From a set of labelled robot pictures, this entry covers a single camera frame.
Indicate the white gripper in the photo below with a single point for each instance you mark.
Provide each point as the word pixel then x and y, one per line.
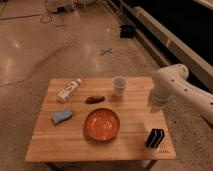
pixel 157 103

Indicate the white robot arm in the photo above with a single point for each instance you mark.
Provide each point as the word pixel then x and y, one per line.
pixel 172 80

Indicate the black and white eraser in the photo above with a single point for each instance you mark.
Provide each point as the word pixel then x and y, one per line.
pixel 155 137

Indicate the clear plastic cup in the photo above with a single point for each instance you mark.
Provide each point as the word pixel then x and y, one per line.
pixel 119 85

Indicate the wooden table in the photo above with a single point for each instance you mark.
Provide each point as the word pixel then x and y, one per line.
pixel 66 142

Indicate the dark red snack bag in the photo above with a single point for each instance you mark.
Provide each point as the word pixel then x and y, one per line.
pixel 94 99

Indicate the orange bowl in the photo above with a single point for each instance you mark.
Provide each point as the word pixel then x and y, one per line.
pixel 101 124

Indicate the black box on floor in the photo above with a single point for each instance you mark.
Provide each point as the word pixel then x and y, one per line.
pixel 127 31

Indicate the white plastic bottle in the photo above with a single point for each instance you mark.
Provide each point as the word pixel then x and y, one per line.
pixel 66 93

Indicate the blue sponge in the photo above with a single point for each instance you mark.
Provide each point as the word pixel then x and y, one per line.
pixel 61 116

